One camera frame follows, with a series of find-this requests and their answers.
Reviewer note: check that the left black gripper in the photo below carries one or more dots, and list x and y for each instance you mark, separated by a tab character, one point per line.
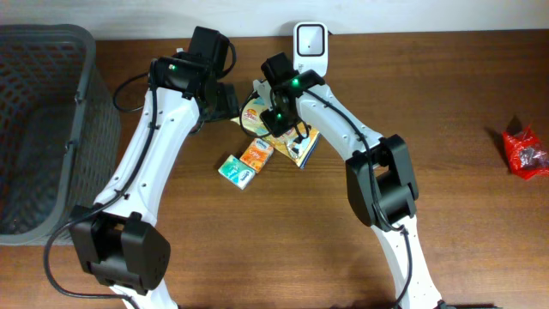
227	104

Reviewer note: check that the small green tissue pack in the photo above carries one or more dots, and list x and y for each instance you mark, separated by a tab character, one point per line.
237	172

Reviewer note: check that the white barcode scanner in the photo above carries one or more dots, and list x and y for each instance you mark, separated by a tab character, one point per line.
311	47

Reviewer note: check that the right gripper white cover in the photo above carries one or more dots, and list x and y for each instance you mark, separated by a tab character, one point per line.
277	124

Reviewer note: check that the red snack bag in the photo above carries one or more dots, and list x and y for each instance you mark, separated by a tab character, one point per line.
526	155

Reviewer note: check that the grey plastic mesh basket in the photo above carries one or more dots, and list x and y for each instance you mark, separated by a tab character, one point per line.
59	129

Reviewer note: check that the small orange packet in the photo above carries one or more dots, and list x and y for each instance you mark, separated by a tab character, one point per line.
257	154

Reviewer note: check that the beige wet wipes pack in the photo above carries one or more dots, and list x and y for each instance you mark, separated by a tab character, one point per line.
297	144

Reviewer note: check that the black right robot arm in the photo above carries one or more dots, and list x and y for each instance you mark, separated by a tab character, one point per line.
381	184

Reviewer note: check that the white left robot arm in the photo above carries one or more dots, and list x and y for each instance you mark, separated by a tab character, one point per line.
116	241

